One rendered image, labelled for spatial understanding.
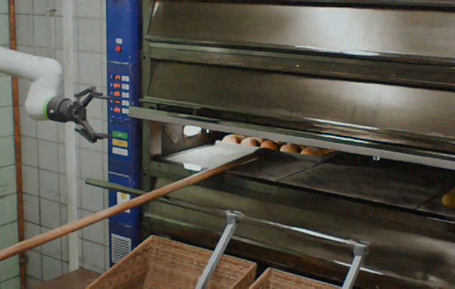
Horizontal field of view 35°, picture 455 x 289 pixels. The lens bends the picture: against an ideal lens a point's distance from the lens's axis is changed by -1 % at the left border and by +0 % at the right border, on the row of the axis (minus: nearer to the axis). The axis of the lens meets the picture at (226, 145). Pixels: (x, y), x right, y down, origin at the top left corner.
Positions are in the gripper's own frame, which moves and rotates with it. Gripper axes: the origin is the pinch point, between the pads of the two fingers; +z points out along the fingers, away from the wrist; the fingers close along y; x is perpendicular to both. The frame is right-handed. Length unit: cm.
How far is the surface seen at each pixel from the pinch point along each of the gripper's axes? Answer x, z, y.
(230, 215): -16, 41, 32
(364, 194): -66, 69, 30
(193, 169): -55, -4, 31
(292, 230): -17, 66, 32
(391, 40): -53, 80, -29
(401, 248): -55, 89, 44
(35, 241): 47, 15, 29
